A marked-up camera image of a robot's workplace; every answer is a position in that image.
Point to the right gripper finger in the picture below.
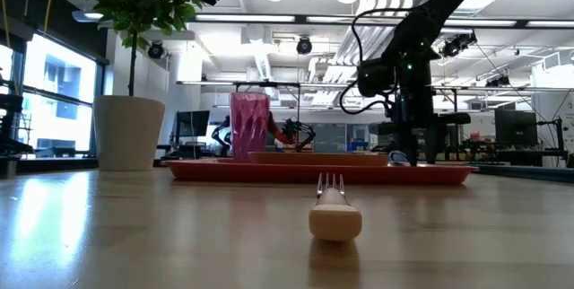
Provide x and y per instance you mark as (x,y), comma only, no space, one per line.
(433,145)
(409,147)

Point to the orange plate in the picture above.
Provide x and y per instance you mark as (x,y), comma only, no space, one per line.
(314,159)

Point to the pink translucent cup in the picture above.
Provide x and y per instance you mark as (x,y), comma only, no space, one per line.
(249,123)

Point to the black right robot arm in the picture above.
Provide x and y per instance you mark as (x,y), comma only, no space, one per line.
(430,15)

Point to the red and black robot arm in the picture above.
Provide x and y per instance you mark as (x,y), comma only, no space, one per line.
(291,134)

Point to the black background robot arm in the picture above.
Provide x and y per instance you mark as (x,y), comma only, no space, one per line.
(220,135)

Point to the red plastic tray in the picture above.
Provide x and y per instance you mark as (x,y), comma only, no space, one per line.
(314,174)

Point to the black computer monitor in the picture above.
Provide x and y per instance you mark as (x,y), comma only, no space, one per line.
(192,123)
(515,126)

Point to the white plant pot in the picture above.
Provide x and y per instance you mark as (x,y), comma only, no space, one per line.
(127,132)

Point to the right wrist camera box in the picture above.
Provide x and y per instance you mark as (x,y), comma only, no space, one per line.
(376,78)

